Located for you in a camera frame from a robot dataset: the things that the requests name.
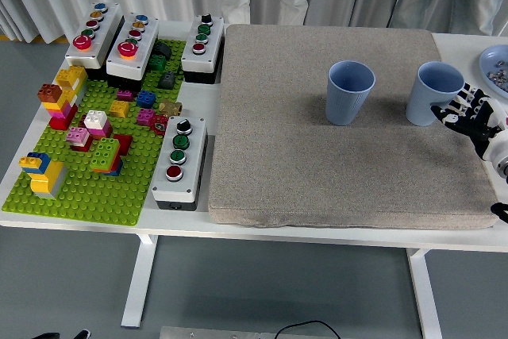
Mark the dark grey brick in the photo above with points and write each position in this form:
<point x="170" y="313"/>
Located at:
<point x="162" y="50"/>
<point x="167" y="80"/>

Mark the pink-topped brick stack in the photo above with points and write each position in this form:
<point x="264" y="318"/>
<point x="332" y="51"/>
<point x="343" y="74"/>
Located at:
<point x="78" y="138"/>

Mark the brown-topped brick tower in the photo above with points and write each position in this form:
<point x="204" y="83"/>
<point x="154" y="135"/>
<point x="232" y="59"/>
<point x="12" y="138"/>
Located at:
<point x="57" y="106"/>

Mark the green studded baseplate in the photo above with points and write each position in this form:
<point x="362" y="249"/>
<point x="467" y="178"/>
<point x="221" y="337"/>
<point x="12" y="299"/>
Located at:
<point x="99" y="196"/>

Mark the yellow and blue brick stack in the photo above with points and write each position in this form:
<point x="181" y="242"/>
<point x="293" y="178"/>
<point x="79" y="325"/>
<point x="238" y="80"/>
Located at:
<point x="45" y="180"/>

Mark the blue ribbed cup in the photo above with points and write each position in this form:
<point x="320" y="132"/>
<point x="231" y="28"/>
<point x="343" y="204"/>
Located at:
<point x="345" y="105"/>
<point x="426" y="97"/>

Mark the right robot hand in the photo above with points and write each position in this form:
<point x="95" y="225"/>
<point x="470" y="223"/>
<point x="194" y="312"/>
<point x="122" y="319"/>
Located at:
<point x="488" y="124"/>

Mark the white-topped pink brick stack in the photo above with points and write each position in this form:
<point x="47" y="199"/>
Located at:
<point x="97" y="122"/>

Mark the magenta brick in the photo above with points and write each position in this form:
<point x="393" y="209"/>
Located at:
<point x="125" y="95"/>
<point x="145" y="116"/>

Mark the four-button control box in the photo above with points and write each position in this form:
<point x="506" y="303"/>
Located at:
<point x="194" y="148"/>
<point x="212" y="43"/>

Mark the white table leg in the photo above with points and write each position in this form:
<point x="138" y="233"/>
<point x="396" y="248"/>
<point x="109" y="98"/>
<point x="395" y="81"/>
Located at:
<point x="139" y="275"/>
<point x="426" y="295"/>

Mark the green-topped brick stack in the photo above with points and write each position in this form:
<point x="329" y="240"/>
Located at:
<point x="105" y="154"/>

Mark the five-button control box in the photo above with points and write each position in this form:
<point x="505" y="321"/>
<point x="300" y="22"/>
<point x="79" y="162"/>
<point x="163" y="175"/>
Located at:
<point x="103" y="29"/>
<point x="147" y="41"/>

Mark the grey-brown mat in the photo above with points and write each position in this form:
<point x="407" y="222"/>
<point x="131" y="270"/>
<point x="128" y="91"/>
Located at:
<point x="278" y="136"/>

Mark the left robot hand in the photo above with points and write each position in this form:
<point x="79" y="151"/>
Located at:
<point x="83" y="335"/>

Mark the yellow and white brick stack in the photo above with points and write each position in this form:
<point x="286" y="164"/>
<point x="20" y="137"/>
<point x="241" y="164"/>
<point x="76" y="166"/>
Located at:
<point x="71" y="76"/>

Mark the blue plate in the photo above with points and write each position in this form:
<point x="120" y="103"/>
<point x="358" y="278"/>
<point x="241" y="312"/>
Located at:
<point x="492" y="57"/>

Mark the dark green brick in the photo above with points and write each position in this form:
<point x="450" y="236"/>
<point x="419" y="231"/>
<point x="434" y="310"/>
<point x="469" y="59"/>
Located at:
<point x="157" y="62"/>

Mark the brass valve with red handwheel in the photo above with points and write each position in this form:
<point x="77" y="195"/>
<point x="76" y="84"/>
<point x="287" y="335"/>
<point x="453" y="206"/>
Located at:
<point x="170" y="107"/>

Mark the red brick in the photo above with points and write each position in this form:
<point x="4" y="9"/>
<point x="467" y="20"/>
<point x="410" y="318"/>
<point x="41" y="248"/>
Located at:
<point x="125" y="142"/>

